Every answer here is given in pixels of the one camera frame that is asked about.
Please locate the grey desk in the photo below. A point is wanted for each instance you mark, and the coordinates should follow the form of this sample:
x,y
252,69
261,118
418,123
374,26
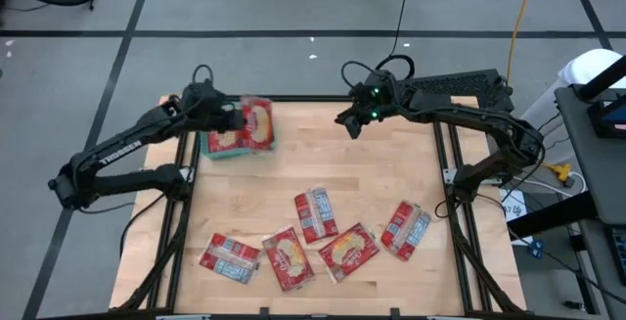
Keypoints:
x,y
601,173

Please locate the yellow power plug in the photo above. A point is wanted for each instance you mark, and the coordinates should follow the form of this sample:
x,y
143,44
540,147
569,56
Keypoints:
x,y
561,170

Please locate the black metal table frame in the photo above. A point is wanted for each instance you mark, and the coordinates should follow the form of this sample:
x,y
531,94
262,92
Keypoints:
x,y
313,98

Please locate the small blue tag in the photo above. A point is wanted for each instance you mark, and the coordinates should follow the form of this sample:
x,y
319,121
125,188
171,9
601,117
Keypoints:
x,y
537,249

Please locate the teal plastic basket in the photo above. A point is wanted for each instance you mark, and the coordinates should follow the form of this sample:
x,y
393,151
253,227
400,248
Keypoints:
x,y
227,155

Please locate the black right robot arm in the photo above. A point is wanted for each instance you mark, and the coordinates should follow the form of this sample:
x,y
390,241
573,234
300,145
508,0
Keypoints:
x,y
479,119

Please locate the black slanted pole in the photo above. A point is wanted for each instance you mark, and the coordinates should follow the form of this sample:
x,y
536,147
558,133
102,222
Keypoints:
x,y
604,77

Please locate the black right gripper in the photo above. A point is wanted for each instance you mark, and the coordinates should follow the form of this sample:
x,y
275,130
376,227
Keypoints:
x,y
371,100

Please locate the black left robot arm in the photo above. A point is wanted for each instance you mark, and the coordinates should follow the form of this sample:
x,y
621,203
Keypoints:
x,y
156,123

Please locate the black blue-lit device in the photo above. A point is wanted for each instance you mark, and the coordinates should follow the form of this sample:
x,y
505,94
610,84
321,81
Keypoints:
x,y
606,119

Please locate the black desk crossbar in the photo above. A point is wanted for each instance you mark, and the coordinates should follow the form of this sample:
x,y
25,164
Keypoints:
x,y
552,214

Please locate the red microwave popcorn bag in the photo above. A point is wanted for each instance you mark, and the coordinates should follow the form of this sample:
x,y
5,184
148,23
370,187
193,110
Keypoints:
x,y
287,259
229,258
315,214
225,140
259,124
406,230
348,252

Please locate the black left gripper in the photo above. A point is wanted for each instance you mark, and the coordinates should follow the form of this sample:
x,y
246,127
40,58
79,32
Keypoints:
x,y
212,113

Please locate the white paper sheet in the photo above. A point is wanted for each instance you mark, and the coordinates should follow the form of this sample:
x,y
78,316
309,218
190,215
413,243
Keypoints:
x,y
513,212

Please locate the white round bin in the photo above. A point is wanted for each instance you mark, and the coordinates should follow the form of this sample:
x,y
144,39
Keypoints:
x,y
587,65

